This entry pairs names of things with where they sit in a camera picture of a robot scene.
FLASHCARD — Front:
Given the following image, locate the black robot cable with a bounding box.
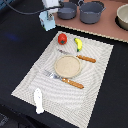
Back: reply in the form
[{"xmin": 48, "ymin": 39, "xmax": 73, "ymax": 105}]
[{"xmin": 5, "ymin": 0, "xmax": 64, "ymax": 16}]

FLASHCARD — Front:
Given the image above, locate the round beige plate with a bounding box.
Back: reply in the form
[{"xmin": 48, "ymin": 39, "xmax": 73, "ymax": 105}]
[{"xmin": 54, "ymin": 55, "xmax": 81, "ymax": 78}]

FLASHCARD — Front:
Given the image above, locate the beige bowl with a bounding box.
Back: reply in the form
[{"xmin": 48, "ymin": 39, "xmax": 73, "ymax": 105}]
[{"xmin": 117, "ymin": 4, "xmax": 128, "ymax": 30}]

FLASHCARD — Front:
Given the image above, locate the fork with wooden handle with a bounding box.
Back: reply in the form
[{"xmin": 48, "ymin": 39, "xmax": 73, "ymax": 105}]
[{"xmin": 43, "ymin": 70, "xmax": 84, "ymax": 89}]

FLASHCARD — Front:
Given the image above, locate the knife with wooden handle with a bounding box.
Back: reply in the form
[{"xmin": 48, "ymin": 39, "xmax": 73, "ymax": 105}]
[{"xmin": 57, "ymin": 49, "xmax": 96, "ymax": 63}]

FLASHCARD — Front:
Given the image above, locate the yellow toy banana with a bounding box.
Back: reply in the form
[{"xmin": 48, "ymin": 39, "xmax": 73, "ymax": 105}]
[{"xmin": 74, "ymin": 38, "xmax": 83, "ymax": 52}]

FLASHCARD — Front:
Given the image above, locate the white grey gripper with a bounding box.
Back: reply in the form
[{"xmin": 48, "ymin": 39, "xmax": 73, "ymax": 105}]
[{"xmin": 42, "ymin": 0, "xmax": 59, "ymax": 20}]

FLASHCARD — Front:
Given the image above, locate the grey saucepan with handle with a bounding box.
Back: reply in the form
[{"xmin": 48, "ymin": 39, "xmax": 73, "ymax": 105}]
[{"xmin": 57, "ymin": 2, "xmax": 77, "ymax": 20}]

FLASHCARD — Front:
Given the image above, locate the woven beige placemat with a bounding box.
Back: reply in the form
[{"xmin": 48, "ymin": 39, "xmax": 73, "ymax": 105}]
[{"xmin": 12, "ymin": 32, "xmax": 113, "ymax": 128}]

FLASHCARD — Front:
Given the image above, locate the grey pot with lid handles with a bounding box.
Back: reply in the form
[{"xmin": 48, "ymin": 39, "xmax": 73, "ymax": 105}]
[{"xmin": 78, "ymin": 0, "xmax": 106, "ymax": 24}]

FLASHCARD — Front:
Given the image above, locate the red toy tomato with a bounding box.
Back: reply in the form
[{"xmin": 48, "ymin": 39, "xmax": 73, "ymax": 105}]
[{"xmin": 58, "ymin": 33, "xmax": 67, "ymax": 45}]

